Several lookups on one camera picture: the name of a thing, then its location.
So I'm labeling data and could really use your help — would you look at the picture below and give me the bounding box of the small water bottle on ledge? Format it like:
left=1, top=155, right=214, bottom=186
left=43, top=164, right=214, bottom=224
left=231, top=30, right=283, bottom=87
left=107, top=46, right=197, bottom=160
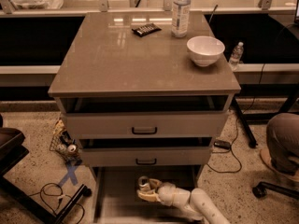
left=229, top=42, right=244, bottom=70

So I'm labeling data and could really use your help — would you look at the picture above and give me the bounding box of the black office chair caster leg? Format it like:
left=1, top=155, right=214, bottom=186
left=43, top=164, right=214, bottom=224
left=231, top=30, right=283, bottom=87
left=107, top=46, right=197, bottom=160
left=252, top=181, right=299, bottom=200

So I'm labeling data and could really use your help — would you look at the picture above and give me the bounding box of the brown shoe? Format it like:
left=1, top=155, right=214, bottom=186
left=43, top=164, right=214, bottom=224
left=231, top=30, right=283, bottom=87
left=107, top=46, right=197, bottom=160
left=260, top=147, right=299, bottom=182

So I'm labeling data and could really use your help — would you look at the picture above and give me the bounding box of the person leg in trousers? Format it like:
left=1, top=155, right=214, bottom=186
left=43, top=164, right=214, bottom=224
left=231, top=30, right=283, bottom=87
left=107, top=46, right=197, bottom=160
left=265, top=112, right=299, bottom=176

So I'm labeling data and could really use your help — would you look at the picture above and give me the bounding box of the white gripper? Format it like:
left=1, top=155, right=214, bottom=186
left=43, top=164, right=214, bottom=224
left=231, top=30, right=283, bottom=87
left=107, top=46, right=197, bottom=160
left=137, top=178, right=191, bottom=207

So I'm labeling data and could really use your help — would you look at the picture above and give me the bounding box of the black power adapter with cable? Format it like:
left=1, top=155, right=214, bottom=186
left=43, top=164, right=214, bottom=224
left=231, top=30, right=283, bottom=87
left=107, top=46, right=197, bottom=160
left=208, top=118, right=250, bottom=174

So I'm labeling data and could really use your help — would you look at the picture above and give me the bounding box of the black cable on floor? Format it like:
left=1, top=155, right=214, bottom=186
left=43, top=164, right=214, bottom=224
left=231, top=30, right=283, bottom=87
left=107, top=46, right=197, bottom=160
left=28, top=182, right=86, bottom=224

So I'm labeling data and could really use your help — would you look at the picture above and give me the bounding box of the black chocolate bar packet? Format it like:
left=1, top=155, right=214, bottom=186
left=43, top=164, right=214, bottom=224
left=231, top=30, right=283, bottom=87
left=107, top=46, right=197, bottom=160
left=132, top=23, right=161, bottom=37

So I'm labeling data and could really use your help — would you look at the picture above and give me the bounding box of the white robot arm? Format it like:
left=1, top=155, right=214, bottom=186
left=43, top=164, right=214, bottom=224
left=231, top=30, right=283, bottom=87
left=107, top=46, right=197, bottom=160
left=136, top=176, right=230, bottom=224

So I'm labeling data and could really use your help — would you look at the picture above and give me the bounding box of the clear water bottle on cabinet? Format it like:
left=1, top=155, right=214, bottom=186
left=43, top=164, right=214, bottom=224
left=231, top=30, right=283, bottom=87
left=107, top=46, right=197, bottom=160
left=171, top=0, right=191, bottom=37

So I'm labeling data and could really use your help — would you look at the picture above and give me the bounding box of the bottom drawer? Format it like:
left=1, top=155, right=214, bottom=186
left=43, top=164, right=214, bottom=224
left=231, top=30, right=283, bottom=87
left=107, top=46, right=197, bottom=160
left=93, top=165, right=202, bottom=224

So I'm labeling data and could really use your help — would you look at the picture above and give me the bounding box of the middle drawer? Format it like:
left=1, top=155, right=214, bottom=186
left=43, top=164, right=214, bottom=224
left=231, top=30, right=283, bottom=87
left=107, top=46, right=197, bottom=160
left=79, top=147, right=212, bottom=167

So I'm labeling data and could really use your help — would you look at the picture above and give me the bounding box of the drawer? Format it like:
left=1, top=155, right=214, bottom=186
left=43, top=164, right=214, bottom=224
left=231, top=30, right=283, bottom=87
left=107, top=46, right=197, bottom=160
left=93, top=165, right=202, bottom=224
left=79, top=147, right=212, bottom=167
left=62, top=112, right=228, bottom=139

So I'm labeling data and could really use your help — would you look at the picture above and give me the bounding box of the blue tape cross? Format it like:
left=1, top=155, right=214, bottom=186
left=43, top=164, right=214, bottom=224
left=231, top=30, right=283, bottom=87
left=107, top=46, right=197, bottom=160
left=58, top=160, right=82, bottom=187

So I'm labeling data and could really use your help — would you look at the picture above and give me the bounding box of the grey drawer cabinet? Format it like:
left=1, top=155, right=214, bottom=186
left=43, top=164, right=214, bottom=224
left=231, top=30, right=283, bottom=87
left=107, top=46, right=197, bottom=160
left=48, top=10, right=242, bottom=224

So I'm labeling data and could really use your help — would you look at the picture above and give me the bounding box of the wire basket with cans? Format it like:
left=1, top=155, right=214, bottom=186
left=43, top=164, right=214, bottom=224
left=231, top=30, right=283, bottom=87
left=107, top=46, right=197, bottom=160
left=50, top=119, right=80, bottom=162

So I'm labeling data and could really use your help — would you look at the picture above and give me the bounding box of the white bowl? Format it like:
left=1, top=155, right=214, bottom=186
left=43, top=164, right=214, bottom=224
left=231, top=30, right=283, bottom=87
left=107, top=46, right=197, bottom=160
left=187, top=35, right=225, bottom=67

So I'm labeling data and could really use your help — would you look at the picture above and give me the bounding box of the black table leg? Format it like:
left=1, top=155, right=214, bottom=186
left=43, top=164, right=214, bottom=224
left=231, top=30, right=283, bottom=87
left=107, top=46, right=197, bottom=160
left=232, top=98, right=258, bottom=148

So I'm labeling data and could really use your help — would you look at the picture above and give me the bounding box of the redbull can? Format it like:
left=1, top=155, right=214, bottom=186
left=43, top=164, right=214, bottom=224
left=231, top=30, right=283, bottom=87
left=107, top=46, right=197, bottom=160
left=138, top=176, right=150, bottom=191

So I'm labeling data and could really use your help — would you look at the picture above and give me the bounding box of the top drawer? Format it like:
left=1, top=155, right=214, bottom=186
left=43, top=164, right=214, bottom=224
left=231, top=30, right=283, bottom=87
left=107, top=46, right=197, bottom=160
left=62, top=112, right=228, bottom=139

